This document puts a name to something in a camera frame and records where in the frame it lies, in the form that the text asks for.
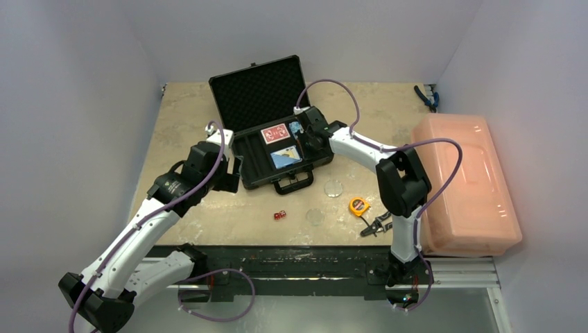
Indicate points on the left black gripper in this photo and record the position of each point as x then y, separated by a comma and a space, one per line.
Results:
228, 181

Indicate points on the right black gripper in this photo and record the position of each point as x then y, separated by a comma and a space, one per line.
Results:
306, 139

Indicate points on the blue poker chip stack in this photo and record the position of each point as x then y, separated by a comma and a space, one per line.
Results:
295, 128

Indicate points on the black poker set case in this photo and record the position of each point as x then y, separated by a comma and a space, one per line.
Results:
256, 103

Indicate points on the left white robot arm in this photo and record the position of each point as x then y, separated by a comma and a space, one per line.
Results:
107, 292

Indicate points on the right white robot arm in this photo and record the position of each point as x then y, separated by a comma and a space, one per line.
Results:
402, 181

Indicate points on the blue playing card deck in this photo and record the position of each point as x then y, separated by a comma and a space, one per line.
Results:
285, 157

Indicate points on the red playing card deck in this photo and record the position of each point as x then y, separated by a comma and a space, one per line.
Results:
275, 133

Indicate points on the clear round disc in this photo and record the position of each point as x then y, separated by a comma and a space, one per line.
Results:
333, 188
315, 217

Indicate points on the yellow tape measure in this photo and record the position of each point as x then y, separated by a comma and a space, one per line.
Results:
358, 206

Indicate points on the orange translucent storage bin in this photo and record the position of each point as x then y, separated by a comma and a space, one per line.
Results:
474, 216

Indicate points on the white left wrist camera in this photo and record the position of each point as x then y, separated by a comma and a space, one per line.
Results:
218, 137

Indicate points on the black wire stripper pliers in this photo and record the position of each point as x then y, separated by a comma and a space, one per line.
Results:
378, 225

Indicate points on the blue handled pliers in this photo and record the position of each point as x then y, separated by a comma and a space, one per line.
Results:
431, 102

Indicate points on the black table front rail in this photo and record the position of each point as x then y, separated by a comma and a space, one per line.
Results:
224, 284

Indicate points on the aluminium frame rails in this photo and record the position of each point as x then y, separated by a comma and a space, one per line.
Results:
356, 271

